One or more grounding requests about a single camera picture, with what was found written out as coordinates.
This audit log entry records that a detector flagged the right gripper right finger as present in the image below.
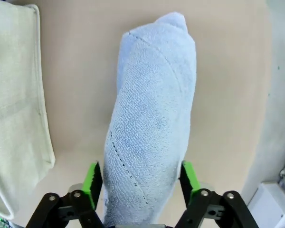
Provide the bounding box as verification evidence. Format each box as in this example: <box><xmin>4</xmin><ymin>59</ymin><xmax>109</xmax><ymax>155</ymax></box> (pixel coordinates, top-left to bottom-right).
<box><xmin>174</xmin><ymin>160</ymin><xmax>258</xmax><ymax>228</ymax></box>

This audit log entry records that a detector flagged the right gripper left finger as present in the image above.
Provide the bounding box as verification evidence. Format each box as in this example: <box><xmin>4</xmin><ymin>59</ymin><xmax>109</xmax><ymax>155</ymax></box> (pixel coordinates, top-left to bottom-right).
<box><xmin>26</xmin><ymin>161</ymin><xmax>105</xmax><ymax>228</ymax></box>

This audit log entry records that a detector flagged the light blue towel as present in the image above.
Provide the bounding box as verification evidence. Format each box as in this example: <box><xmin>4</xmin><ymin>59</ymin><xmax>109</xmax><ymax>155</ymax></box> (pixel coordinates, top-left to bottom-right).
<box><xmin>102</xmin><ymin>11</ymin><xmax>197</xmax><ymax>228</ymax></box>

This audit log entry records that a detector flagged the cream fabric storage bin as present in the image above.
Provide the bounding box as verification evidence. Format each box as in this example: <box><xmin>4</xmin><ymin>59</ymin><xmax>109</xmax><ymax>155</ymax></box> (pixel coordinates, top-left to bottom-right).
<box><xmin>0</xmin><ymin>3</ymin><xmax>56</xmax><ymax>220</ymax></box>

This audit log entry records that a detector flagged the white pedestal block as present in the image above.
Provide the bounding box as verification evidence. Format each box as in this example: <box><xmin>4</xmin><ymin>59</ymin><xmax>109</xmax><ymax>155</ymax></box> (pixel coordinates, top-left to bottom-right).
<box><xmin>247</xmin><ymin>182</ymin><xmax>285</xmax><ymax>228</ymax></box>

